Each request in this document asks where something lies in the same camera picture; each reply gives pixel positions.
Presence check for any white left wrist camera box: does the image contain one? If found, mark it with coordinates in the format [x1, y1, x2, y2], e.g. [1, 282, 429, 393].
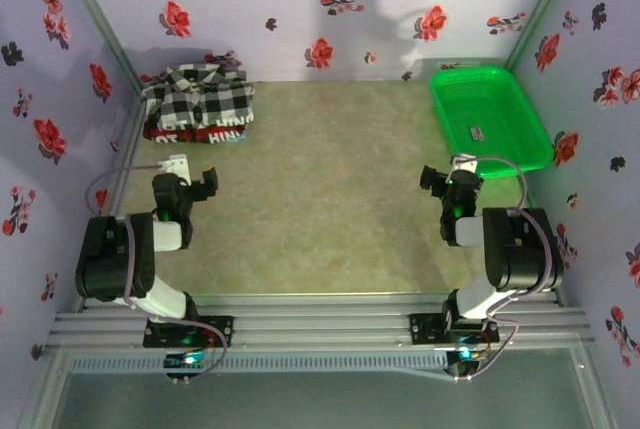
[159, 153, 193, 184]

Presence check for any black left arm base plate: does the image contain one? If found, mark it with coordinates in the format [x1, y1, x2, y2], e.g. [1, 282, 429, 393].
[143, 315, 235, 349]

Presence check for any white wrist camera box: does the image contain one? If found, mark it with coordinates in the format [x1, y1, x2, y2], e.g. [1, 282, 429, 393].
[448, 152, 479, 176]
[159, 153, 193, 184]

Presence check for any green plastic basket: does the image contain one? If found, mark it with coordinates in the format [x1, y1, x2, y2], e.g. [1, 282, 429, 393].
[428, 65, 555, 181]

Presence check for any grey aluminium corner post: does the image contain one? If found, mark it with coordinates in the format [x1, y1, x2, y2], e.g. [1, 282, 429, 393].
[499, 0, 581, 75]
[52, 0, 147, 96]

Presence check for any black white plaid shirt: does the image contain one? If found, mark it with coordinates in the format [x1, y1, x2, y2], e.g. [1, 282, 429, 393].
[141, 62, 257, 134]

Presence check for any small circuit board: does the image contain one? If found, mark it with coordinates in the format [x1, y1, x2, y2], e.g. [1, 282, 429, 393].
[163, 351, 212, 371]

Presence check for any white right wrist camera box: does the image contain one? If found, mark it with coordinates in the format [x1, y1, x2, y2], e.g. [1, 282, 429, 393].
[448, 152, 479, 176]

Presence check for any red black plaid shirt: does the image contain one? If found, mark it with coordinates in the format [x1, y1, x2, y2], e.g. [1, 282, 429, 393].
[142, 118, 250, 146]

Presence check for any grey aluminium rail frame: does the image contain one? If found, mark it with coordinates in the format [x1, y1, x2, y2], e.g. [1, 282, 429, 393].
[47, 293, 596, 350]

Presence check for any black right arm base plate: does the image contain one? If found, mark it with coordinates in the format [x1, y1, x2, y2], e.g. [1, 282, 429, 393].
[408, 312, 500, 346]

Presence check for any grey slotted cable duct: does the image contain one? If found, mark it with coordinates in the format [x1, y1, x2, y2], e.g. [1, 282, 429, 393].
[67, 352, 449, 376]

